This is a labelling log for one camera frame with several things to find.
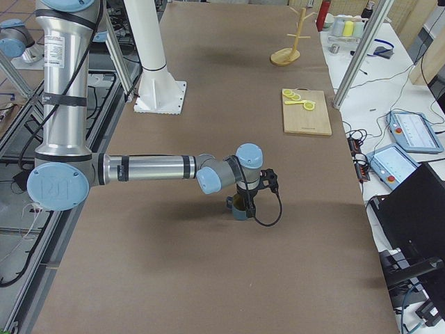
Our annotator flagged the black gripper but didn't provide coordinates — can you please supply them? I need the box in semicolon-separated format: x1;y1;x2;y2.
236;186;256;218

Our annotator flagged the blue mug yellow inside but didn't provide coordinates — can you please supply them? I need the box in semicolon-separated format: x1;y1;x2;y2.
226;194;249;221

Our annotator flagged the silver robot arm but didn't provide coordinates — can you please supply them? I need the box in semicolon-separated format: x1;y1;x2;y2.
27;1;266;219
1;19;44;63

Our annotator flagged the wooden cup storage rack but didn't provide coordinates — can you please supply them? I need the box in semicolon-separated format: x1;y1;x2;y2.
270;6;316;66

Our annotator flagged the small steel cup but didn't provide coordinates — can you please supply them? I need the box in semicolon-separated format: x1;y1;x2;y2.
329;44;340;54

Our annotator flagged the clear cup tray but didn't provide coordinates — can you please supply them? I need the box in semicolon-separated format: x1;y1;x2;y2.
327;34;361;45

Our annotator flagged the grey plastic cup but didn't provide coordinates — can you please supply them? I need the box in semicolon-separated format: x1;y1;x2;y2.
331;17;345;37

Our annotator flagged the yellow plastic cup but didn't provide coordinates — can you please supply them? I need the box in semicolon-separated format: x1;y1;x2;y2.
342;20;354;37

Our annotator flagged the light blue plastic cup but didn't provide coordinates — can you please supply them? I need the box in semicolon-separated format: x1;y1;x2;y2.
352;21;365;39

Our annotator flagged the wooden cutting board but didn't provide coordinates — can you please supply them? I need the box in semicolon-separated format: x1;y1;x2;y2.
282;88;332;136

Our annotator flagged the yellow toy knife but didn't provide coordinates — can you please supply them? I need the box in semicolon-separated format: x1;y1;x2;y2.
284;100;312;105

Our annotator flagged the single lemon slice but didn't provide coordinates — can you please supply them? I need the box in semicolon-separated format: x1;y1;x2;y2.
302;100;316;111

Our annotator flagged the lemon slice stack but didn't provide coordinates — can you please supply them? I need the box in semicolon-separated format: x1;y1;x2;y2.
282;89;302;102

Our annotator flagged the near blue teach pendant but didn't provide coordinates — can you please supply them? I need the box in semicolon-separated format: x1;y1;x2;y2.
367;143;420;190

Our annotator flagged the blue teach pendant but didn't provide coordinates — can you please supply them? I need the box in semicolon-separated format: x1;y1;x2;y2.
367;143;420;190
387;111;444;154

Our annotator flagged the white side table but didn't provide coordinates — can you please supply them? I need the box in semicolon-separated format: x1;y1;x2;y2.
320;23;444;330

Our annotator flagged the far blue teach pendant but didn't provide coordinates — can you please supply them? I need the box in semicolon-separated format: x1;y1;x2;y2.
387;111;444;154

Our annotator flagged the red bottle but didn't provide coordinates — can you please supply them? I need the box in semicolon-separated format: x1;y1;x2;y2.
316;0;331;32

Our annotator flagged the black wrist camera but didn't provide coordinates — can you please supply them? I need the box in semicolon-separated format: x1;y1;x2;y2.
260;168;279;194

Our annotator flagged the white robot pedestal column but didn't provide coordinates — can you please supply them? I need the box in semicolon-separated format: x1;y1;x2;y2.
124;0;186;115

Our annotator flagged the aluminium frame post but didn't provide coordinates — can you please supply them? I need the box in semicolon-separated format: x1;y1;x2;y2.
332;0;394;109

